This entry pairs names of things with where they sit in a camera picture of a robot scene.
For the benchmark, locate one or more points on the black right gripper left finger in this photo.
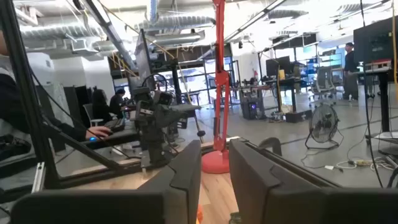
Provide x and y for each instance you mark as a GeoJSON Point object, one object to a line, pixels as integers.
{"type": "Point", "coordinates": [124, 208]}

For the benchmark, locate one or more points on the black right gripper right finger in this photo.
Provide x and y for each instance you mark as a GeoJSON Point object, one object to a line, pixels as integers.
{"type": "Point", "coordinates": [295, 205]}

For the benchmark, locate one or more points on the white chair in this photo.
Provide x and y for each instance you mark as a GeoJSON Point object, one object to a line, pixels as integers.
{"type": "Point", "coordinates": [88, 113]}

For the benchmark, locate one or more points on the silver aluminium bracket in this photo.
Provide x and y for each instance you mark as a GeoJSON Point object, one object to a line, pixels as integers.
{"type": "Point", "coordinates": [38, 177]}

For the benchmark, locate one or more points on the black standing desk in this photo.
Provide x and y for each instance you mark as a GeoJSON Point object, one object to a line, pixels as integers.
{"type": "Point", "coordinates": [384, 93]}

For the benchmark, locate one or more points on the black keyboard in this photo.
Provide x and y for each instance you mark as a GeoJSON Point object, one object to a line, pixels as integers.
{"type": "Point", "coordinates": [115, 125]}

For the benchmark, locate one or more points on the grey partition panel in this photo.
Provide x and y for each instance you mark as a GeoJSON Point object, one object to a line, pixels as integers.
{"type": "Point", "coordinates": [57, 102]}

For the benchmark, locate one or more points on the yellow rod with black knob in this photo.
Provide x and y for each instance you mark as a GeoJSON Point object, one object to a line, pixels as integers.
{"type": "Point", "coordinates": [201, 133]}

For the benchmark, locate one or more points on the small black computer tower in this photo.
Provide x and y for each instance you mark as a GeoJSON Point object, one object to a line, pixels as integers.
{"type": "Point", "coordinates": [252, 107]}

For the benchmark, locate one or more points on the red desk lamp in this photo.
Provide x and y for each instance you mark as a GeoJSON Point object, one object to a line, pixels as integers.
{"type": "Point", "coordinates": [221, 93]}

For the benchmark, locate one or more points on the black curved bracket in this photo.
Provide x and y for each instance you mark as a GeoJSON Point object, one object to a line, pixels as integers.
{"type": "Point", "coordinates": [270, 143]}

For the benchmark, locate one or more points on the white power plug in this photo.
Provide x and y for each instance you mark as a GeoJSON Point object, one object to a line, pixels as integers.
{"type": "Point", "coordinates": [329, 167]}

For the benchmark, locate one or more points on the black aluminium table frame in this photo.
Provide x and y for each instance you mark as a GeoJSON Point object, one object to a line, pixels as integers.
{"type": "Point", "coordinates": [29, 93]}

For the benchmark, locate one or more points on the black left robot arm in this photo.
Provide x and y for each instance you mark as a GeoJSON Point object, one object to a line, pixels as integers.
{"type": "Point", "coordinates": [155, 146]}

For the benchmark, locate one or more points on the grey office chair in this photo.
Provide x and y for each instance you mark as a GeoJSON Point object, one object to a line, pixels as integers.
{"type": "Point", "coordinates": [323, 82]}

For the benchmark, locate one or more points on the black box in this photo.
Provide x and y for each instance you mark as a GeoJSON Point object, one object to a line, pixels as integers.
{"type": "Point", "coordinates": [298, 116]}

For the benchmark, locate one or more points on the black monitor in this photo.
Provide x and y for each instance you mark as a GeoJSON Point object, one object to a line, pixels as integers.
{"type": "Point", "coordinates": [373, 40]}

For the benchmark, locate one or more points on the orange plastic bin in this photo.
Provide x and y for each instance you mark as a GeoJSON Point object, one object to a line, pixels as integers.
{"type": "Point", "coordinates": [199, 216]}

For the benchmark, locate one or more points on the blue-lit computer mouse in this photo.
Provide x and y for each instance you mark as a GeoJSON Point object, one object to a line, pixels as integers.
{"type": "Point", "coordinates": [93, 138]}

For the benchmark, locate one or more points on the black floor fan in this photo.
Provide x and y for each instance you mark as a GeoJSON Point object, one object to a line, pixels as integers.
{"type": "Point", "coordinates": [323, 124]}

